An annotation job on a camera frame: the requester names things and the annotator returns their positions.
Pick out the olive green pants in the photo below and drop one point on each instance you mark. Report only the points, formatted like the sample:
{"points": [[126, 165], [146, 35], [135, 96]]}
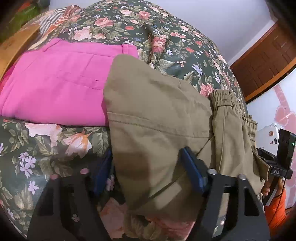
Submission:
{"points": [[161, 115]]}

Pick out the floral bedsheet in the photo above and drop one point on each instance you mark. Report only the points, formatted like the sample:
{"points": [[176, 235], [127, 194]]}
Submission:
{"points": [[34, 150]]}

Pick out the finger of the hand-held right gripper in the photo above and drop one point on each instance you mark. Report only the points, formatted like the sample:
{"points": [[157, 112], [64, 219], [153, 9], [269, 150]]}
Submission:
{"points": [[268, 158]]}

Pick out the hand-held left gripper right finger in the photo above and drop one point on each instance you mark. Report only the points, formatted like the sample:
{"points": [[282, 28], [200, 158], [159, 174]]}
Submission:
{"points": [[193, 171]]}

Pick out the bamboo lap desk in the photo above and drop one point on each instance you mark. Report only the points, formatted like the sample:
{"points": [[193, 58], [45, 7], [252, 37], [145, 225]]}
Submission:
{"points": [[16, 46]]}

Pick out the green storage bag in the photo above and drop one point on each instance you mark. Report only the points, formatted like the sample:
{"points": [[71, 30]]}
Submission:
{"points": [[16, 23]]}

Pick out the person's right hand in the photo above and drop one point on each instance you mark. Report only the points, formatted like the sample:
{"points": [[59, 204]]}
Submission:
{"points": [[266, 190]]}

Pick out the pink pants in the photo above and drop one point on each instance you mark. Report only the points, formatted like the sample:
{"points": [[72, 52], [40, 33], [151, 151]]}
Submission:
{"points": [[57, 88]]}

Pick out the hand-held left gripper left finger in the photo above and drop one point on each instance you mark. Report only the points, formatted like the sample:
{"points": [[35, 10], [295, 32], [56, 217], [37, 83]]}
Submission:
{"points": [[101, 171]]}

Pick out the dark floral quilt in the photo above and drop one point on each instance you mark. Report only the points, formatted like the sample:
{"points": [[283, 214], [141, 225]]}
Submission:
{"points": [[161, 30]]}

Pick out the person's right forearm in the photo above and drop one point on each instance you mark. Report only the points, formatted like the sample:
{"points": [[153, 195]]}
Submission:
{"points": [[275, 215]]}

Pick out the brown wooden door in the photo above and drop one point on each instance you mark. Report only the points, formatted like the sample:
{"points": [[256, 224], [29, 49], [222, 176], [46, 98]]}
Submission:
{"points": [[266, 64]]}

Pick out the striped cloth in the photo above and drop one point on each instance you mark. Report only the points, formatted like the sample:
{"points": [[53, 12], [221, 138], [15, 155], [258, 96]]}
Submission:
{"points": [[50, 18]]}

